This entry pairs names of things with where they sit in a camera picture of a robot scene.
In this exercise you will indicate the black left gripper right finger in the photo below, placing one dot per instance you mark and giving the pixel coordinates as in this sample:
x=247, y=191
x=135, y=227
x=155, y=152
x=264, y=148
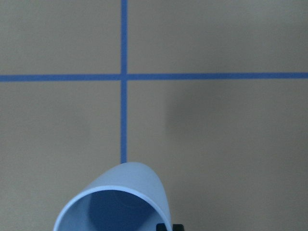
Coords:
x=178, y=227

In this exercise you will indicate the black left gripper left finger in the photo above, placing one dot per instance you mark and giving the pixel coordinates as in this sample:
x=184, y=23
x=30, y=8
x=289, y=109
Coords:
x=161, y=227

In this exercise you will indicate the blue plastic cup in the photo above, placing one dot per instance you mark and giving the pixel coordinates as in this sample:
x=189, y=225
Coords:
x=128, y=197

